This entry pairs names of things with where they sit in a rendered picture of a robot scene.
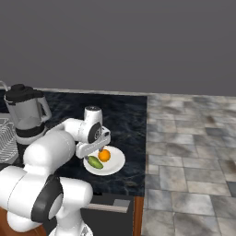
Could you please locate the orange fruit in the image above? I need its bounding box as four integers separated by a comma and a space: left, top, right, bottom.
98, 148, 112, 163

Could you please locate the dark drawer front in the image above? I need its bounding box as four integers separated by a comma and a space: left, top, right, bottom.
42, 193, 136, 236

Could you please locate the white round plate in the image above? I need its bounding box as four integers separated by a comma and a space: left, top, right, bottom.
83, 145, 126, 177

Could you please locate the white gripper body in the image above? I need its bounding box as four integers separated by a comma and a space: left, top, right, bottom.
75, 135, 112, 159

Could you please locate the white wire dish rack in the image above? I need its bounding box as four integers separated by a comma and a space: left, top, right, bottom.
0, 118, 20, 164

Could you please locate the brown wooden cabinet side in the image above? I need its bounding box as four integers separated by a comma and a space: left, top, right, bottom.
132, 195, 145, 236

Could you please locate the black and clear blender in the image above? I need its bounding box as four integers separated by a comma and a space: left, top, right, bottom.
4, 83, 53, 165

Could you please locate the grey drawer handle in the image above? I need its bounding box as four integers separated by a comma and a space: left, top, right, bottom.
80, 198, 132, 214

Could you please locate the green mango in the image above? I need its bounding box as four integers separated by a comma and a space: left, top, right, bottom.
87, 155, 104, 170

